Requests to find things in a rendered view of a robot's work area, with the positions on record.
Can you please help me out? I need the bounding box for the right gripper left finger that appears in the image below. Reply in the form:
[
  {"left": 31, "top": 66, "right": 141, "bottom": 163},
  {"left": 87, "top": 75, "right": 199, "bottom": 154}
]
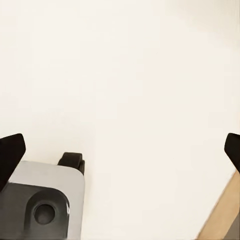
[{"left": 0, "top": 133, "right": 26, "bottom": 193}]

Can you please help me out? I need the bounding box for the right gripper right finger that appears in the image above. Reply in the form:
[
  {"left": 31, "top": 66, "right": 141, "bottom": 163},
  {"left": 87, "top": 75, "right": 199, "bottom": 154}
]
[{"left": 224, "top": 133, "right": 240, "bottom": 173}]

